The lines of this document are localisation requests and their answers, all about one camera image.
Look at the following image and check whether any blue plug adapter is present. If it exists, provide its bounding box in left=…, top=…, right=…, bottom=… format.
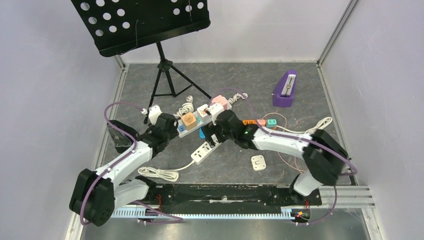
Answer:
left=199, top=128, right=206, bottom=139

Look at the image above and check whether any white multicolour power strip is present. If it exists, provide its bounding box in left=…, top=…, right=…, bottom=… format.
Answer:
left=177, top=110, right=212, bottom=138

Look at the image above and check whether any beige cube socket adapter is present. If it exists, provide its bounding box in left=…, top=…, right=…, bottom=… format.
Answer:
left=181, top=112, right=198, bottom=131

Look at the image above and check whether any orange power strip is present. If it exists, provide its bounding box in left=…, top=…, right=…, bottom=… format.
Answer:
left=242, top=119, right=259, bottom=125

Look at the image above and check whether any white cube socket adapter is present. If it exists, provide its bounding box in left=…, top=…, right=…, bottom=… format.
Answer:
left=196, top=104, right=212, bottom=122

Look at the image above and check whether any white power strip with USB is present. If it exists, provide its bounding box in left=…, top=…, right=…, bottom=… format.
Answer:
left=191, top=141, right=221, bottom=165

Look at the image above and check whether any teal charger cube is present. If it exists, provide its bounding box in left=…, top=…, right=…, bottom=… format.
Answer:
left=266, top=119, right=278, bottom=129

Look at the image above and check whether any white plug adapter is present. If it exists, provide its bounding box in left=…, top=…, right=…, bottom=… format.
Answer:
left=250, top=155, right=267, bottom=171

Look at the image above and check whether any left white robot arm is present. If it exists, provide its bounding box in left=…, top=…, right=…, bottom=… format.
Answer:
left=69, top=113, right=179, bottom=227

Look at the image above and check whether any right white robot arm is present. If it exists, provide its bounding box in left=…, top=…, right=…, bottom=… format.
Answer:
left=203, top=110, right=348, bottom=204

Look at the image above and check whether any clear plastic tray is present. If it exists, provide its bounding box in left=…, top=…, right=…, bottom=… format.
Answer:
left=107, top=120, right=139, bottom=154

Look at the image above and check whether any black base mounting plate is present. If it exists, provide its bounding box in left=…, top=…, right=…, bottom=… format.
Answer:
left=142, top=183, right=322, bottom=215

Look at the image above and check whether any purple metronome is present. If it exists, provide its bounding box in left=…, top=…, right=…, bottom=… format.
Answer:
left=272, top=69, right=298, bottom=108

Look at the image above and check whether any black perforated music stand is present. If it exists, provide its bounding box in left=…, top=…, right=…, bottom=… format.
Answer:
left=71, top=0, right=211, bottom=106

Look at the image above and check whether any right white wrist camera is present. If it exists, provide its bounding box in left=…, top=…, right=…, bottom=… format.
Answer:
left=206, top=103, right=225, bottom=125

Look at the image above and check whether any white knotted strip cord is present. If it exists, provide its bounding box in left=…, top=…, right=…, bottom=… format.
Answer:
left=172, top=95, right=195, bottom=119

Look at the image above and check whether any white twisted cord with plug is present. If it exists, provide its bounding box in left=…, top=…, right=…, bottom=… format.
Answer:
left=228, top=92, right=249, bottom=104

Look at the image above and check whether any white coiled power cord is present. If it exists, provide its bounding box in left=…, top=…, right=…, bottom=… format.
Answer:
left=137, top=160, right=196, bottom=183

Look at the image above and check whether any thin pink charger cable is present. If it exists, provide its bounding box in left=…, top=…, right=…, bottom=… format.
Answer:
left=261, top=112, right=309, bottom=174

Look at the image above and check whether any white bundled cord right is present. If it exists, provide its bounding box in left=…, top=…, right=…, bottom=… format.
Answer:
left=276, top=116, right=333, bottom=135

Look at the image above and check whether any aluminium rail frame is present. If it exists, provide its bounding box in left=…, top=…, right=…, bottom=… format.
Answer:
left=79, top=0, right=377, bottom=220

